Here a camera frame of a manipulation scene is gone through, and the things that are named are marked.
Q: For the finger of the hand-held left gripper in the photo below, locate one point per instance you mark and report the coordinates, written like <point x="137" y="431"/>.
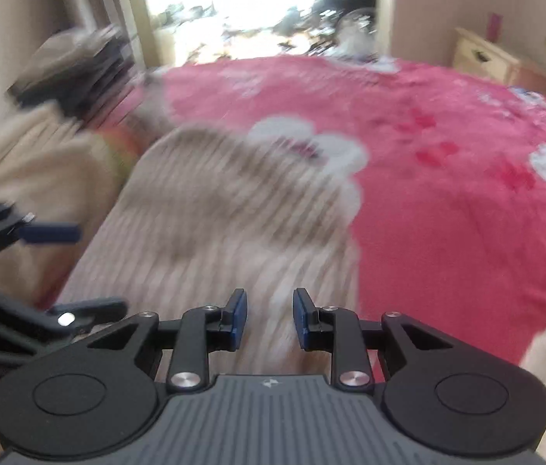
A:
<point x="21" y="315"/>
<point x="50" y="233"/>

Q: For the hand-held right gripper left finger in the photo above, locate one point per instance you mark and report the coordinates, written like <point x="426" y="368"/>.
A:
<point x="239" y="317"/>

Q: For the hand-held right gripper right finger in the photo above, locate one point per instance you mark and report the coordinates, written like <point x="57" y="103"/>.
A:
<point x="302" y="317"/>

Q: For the beige ribbed sweater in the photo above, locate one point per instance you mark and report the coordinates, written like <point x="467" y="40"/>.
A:
<point x="215" y="232"/>

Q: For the folded cream clothes stack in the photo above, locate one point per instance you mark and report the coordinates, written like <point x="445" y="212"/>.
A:
<point x="36" y="164"/>

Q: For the pile of dark clothes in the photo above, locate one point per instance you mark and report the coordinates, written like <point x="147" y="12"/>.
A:
<point x="69" y="72"/>

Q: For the red floral blanket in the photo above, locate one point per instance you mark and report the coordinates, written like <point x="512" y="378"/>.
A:
<point x="447" y="179"/>

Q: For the grey curtain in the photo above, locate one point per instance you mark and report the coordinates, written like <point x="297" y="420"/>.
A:
<point x="118" y="0"/>

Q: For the white plastic bag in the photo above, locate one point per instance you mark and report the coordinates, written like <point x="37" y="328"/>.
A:
<point x="357" y="29"/>

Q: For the cream nightstand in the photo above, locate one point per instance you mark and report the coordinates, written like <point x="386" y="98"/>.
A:
<point x="495" y="65"/>

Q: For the pink bottle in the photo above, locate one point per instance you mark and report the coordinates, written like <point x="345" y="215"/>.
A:
<point x="494" y="26"/>

